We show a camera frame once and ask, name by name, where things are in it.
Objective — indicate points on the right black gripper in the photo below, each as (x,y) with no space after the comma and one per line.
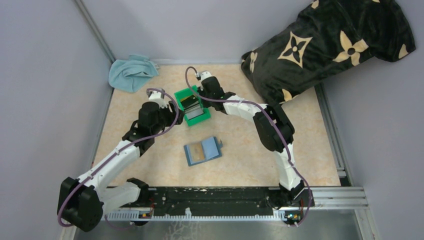
(205,103)

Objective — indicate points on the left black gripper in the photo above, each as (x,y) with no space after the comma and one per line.
(177,116)

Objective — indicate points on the blue leather card holder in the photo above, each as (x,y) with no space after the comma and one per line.
(212,148)

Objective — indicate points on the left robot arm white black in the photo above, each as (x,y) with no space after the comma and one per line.
(85,200)

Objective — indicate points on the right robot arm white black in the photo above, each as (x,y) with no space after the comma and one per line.
(275,131)

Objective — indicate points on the cards in green bin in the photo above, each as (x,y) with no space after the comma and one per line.
(192,107)

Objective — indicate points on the gold card in holder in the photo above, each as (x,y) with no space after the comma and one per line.
(197,152)

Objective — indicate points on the green plastic bin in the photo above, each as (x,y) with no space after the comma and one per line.
(179,95)

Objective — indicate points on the light blue cloth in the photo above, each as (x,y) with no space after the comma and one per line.
(132,74)

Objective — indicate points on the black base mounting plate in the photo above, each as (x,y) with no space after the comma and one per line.
(219,201)

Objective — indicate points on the black floral blanket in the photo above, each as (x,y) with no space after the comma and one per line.
(327,38)

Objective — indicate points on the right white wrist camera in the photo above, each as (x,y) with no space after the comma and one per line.
(200,76)

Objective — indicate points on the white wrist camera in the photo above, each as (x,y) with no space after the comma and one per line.
(158,98)
(200,76)

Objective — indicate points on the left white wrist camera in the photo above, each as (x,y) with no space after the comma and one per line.
(158,98)

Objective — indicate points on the aluminium frame rail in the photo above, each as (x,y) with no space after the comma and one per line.
(326,198)

